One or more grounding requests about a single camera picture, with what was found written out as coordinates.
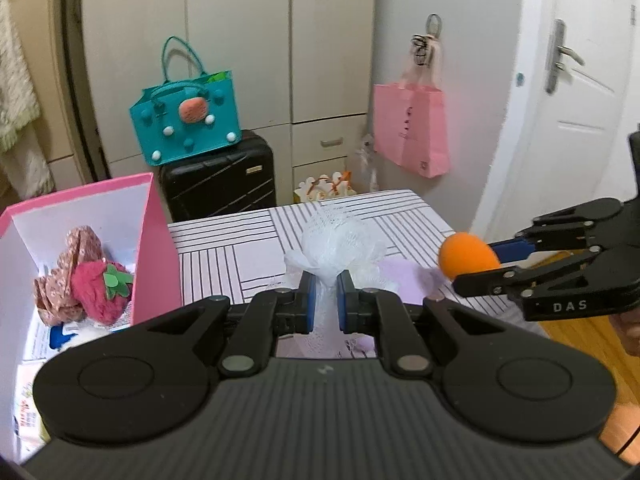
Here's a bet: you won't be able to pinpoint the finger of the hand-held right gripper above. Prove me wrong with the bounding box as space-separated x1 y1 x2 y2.
487 198 627 265
452 246 604 300

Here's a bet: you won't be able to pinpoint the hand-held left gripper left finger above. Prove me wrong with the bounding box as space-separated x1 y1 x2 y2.
145 270 318 379

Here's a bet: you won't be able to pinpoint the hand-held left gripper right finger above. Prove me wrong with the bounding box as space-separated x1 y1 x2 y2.
336 269 507 379

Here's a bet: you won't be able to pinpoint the orange makeup sponge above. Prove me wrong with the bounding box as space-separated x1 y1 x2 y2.
438 231 503 281

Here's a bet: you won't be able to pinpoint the white mesh bath sponge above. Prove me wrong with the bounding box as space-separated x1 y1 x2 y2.
283 208 389 359

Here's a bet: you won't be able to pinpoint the pink cardboard box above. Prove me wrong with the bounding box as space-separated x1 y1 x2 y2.
0 172 184 466

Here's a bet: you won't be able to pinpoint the red strawberry plush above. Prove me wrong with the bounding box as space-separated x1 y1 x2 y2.
70 260 135 325

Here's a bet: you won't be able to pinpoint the blue wet wipes packet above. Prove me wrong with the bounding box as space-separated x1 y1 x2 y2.
49 321 119 350

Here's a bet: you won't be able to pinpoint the floral fabric scrunchie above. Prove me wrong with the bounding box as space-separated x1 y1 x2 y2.
32 226 107 329

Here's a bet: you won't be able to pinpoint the lilac cloth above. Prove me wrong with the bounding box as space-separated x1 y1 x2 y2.
272 255 454 360

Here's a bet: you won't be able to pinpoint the striped white table cloth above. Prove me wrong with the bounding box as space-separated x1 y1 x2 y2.
167 189 552 361

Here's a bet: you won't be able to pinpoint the white orange gift bag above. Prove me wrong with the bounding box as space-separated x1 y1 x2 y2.
294 170 359 205

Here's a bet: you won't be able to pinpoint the white door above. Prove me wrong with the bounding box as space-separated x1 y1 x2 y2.
479 0 640 262

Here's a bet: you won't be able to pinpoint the clear plastic bag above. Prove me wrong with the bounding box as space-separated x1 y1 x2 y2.
356 134 381 186

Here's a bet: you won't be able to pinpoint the black suitcase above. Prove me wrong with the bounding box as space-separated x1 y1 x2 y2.
160 129 278 224

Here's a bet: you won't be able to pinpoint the pink shopping bag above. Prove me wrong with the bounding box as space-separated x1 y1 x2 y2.
372 35 451 179

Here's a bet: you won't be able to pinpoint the teal felt handbag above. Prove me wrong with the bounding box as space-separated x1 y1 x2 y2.
130 36 242 167

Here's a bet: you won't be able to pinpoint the beige wardrobe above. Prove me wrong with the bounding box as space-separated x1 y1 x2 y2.
80 0 379 211

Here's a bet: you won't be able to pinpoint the printed paper sheet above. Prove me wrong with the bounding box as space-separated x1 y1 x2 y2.
12 344 57 464

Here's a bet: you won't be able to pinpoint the black cable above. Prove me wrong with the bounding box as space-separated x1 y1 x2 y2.
617 422 640 457

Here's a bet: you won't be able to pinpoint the silver door handle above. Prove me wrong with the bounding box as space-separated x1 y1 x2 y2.
545 19 586 95

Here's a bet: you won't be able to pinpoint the black hair ties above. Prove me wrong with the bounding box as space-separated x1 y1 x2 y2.
411 14 444 69

